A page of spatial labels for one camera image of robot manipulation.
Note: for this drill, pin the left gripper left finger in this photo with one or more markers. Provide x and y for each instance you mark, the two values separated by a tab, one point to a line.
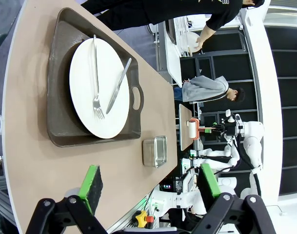
89	185

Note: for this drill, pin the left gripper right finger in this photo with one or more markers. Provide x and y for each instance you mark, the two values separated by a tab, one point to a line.
209	185

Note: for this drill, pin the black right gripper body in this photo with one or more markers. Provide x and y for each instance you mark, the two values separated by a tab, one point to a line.
227	129

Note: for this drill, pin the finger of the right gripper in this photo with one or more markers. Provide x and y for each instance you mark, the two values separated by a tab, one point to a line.
214	123
207	130

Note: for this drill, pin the white round plate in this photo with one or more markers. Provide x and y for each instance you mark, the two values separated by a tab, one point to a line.
192	40
82	85

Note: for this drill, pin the dark brown serving tray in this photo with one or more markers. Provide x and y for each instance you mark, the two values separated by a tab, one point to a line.
60	73

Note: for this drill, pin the person's right forearm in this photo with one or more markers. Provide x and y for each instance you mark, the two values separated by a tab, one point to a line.
206	33

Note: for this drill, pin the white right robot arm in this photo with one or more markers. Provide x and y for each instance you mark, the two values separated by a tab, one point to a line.
254	136

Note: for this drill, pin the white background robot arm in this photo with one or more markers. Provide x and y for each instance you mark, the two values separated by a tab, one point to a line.
211	153

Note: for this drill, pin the person's right hand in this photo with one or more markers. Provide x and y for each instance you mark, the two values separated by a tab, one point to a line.
200	45

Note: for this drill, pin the brown background table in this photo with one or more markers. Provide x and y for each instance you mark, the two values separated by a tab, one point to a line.
184	117

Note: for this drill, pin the person in grey hoodie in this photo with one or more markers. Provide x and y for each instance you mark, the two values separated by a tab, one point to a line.
204	89

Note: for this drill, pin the yellow red emergency stop button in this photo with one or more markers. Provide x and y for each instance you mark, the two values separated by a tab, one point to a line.
141	217

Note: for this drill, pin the rectangular metal tin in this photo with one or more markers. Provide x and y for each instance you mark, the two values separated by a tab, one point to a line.
149	151

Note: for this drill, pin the white side table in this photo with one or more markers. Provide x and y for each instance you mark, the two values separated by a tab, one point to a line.
173	63

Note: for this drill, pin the round metal knob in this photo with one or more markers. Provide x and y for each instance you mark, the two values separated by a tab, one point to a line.
0	161

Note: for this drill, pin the silver table knife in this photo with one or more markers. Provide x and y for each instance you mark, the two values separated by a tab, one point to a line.
119	84

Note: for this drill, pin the silver fork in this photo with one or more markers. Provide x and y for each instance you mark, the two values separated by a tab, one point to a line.
96	73

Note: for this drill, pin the person in black t-shirt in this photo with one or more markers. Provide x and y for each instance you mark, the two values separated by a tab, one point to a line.
175	9

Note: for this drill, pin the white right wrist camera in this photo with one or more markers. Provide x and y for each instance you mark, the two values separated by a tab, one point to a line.
230	119

